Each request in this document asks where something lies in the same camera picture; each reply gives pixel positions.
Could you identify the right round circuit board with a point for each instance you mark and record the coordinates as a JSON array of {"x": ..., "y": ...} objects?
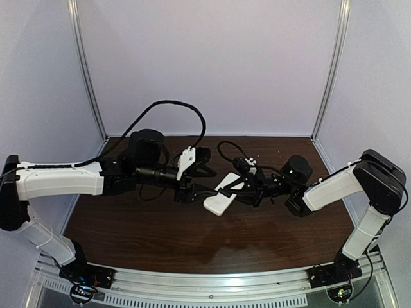
[{"x": 340, "y": 294}]

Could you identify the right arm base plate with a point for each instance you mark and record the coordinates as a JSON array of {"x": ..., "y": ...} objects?
[{"x": 334, "y": 276}]

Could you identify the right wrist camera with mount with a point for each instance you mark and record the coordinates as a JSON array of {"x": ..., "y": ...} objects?
[{"x": 245, "y": 165}]

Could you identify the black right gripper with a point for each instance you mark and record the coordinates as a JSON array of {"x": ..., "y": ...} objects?
[{"x": 257, "y": 188}]

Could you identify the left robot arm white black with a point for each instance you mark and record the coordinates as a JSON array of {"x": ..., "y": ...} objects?
[{"x": 138, "y": 164}]

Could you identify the left round circuit board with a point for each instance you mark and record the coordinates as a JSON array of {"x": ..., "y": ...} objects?
[{"x": 81, "y": 294}]

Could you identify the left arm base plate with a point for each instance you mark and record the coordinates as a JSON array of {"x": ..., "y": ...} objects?
[{"x": 89, "y": 275}]

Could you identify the round circuit board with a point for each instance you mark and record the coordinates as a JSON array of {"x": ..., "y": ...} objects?
[
  {"x": 81, "y": 294},
  {"x": 340, "y": 294}
]

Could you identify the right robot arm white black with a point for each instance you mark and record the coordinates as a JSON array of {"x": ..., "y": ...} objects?
[{"x": 378, "y": 178}]

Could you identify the aluminium frame post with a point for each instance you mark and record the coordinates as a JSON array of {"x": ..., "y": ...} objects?
[
  {"x": 84, "y": 67},
  {"x": 338, "y": 47}
]

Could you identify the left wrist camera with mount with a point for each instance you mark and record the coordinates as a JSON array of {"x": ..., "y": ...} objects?
[{"x": 191, "y": 155}]

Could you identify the right aluminium frame post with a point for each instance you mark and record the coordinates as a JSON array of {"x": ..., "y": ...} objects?
[{"x": 338, "y": 47}]

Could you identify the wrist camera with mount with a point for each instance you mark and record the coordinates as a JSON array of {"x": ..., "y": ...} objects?
[
  {"x": 245, "y": 165},
  {"x": 191, "y": 155}
]

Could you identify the white remote control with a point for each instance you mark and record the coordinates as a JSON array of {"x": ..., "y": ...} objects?
[{"x": 219, "y": 203}]

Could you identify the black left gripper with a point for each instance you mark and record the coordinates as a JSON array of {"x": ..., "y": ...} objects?
[{"x": 185, "y": 185}]

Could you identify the front aluminium rail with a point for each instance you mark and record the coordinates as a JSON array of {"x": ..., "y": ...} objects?
[{"x": 284, "y": 288}]

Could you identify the left aluminium frame post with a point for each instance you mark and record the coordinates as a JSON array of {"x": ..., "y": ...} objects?
[{"x": 84, "y": 67}]

